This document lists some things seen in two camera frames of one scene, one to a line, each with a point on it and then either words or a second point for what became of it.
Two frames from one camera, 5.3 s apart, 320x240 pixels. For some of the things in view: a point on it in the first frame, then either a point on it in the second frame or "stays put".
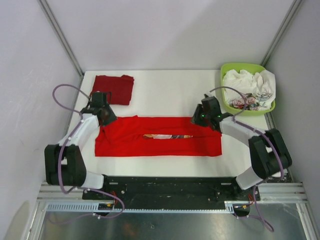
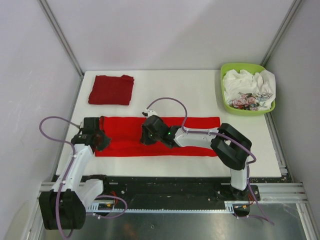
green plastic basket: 253,68 stays put
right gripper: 195,118 -> 144,139
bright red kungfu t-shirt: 136,136 stays put
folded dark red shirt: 121,88 stays put
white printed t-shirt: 259,89 stays put
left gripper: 112,116 -> 105,142
